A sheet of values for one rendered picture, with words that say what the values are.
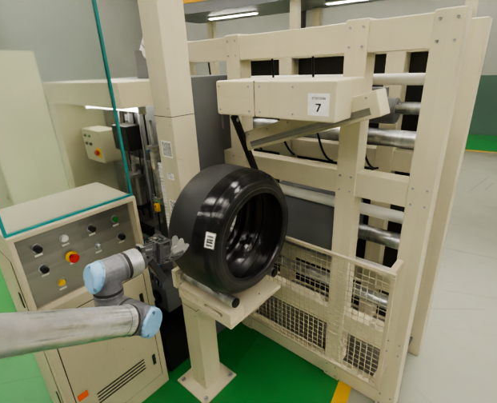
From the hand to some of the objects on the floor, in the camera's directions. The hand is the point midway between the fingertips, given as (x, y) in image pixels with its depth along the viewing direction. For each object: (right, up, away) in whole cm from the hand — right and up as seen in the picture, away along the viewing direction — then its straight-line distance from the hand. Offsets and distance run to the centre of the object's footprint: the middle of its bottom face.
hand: (186, 247), depth 126 cm
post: (-2, -96, +85) cm, 128 cm away
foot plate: (-2, -96, +85) cm, 128 cm away
